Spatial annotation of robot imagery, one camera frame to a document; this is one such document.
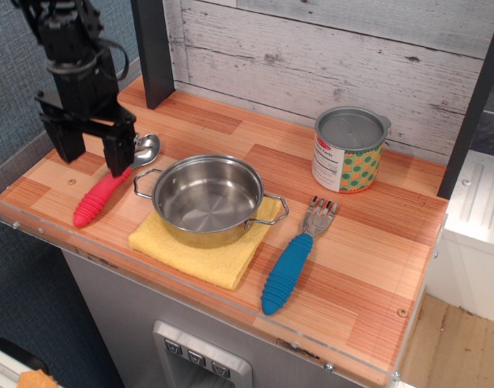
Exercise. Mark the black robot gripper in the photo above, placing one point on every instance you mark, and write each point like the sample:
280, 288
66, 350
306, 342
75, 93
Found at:
86, 102

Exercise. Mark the red handled metal spoon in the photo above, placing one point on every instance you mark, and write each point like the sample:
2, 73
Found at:
146, 151

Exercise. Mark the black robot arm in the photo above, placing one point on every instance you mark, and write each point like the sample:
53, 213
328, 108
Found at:
69, 32

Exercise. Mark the silver steel pan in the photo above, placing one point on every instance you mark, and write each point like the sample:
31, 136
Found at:
210, 200

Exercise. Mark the yellow folded cloth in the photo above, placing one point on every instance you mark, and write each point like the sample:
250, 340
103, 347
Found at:
220, 266

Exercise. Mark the grey toy kitchen cabinet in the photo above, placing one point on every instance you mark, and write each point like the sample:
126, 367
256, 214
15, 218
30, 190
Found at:
125, 304

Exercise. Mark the silver dispenser button panel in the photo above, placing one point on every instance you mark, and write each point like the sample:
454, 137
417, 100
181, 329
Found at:
189, 361

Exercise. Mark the orange object bottom left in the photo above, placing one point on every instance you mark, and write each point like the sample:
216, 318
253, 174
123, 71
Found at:
36, 379

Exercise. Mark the toy food can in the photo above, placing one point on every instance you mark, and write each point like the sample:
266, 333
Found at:
349, 143

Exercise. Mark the white cabinet at right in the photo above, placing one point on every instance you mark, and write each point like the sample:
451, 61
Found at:
461, 272

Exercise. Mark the dark grey left post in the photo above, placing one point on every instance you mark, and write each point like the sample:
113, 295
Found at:
154, 50

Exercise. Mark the dark grey post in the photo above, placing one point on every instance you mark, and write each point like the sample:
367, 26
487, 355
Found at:
154, 50
469, 125

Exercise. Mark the blue handled metal fork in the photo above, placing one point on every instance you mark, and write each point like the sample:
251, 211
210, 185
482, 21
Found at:
284, 276

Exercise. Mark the dark grey right post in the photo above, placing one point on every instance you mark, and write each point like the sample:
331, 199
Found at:
469, 125

